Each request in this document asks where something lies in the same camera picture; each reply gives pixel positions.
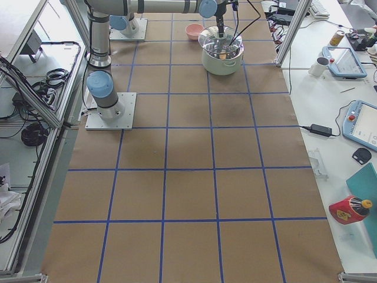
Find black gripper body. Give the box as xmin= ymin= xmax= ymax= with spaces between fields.
xmin=214 ymin=0 xmax=227 ymax=28

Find glass pot lid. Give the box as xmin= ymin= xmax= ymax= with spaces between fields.
xmin=198 ymin=25 xmax=242 ymax=55

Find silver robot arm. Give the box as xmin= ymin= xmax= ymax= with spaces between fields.
xmin=104 ymin=15 xmax=211 ymax=129

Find mint green cooking pot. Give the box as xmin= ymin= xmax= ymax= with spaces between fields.
xmin=201 ymin=39 xmax=244 ymax=75

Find pink bowl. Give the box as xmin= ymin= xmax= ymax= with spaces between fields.
xmin=185 ymin=24 xmax=204 ymax=41

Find white mug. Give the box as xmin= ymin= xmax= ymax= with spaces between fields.
xmin=308 ymin=57 xmax=329 ymax=77

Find yellow drink can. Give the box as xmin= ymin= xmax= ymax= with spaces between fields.
xmin=329 ymin=30 xmax=345 ymax=47

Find far teach pendant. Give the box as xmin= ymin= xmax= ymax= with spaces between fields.
xmin=322 ymin=46 xmax=368 ymax=79

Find teach pendant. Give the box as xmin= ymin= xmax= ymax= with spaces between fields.
xmin=322 ymin=46 xmax=368 ymax=79
xmin=342 ymin=100 xmax=377 ymax=151

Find black power adapter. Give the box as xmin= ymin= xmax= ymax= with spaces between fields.
xmin=300 ymin=124 xmax=336 ymax=137

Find brown paper table cover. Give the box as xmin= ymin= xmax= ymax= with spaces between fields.
xmin=42 ymin=3 xmax=342 ymax=282

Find near teach pendant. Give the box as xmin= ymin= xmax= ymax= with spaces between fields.
xmin=342 ymin=100 xmax=377 ymax=151

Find black round device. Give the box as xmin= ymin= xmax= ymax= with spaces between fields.
xmin=352 ymin=147 xmax=372 ymax=166

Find teal folder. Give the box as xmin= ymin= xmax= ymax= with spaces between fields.
xmin=346 ymin=163 xmax=376 ymax=273

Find red bottle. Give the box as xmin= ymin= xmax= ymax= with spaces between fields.
xmin=329 ymin=195 xmax=373 ymax=225

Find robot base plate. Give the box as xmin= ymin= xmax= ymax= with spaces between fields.
xmin=110 ymin=17 xmax=148 ymax=41

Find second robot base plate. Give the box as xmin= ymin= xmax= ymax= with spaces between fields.
xmin=85 ymin=92 xmax=137 ymax=130

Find clear plastic bracket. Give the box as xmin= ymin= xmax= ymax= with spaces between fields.
xmin=307 ymin=149 xmax=329 ymax=180

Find coiled black cables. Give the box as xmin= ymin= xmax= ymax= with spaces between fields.
xmin=21 ymin=122 xmax=49 ymax=148

